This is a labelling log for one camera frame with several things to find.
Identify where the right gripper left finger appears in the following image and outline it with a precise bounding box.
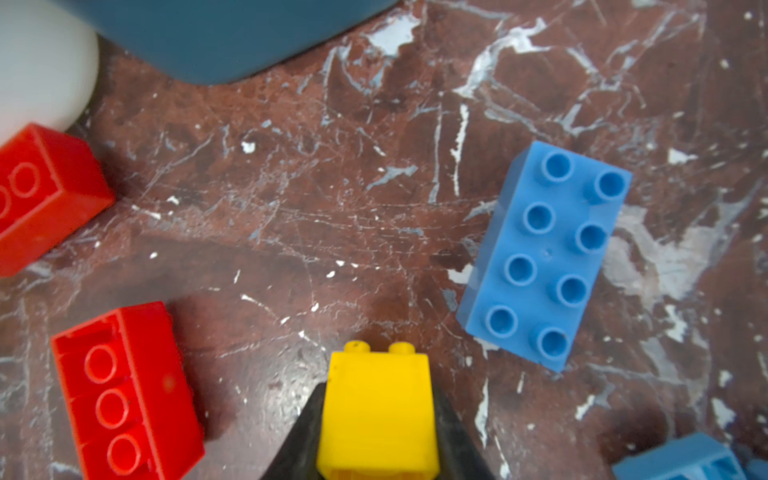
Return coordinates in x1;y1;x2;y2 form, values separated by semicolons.
261;382;327;480

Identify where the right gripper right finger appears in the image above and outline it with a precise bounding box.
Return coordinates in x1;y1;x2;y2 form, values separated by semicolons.
432;383;495;480

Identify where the small yellow lego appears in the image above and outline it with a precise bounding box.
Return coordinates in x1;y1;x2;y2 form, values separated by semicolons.
316;340;440;479

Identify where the red lego brick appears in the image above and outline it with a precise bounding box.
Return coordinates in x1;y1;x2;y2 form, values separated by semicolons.
51;302;205;479
1;123;116;278

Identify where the blue lego brick centre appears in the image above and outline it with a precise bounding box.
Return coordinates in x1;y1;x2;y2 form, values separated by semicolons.
456;141;632;372

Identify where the blue lego brick pair left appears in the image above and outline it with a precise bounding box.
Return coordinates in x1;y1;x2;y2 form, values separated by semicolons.
611;433;767;480

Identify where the teal plastic bin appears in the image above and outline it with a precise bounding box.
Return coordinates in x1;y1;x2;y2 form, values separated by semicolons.
59;0;393;85

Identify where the white plastic bin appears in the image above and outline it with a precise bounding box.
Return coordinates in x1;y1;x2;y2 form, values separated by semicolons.
1;1;99;143

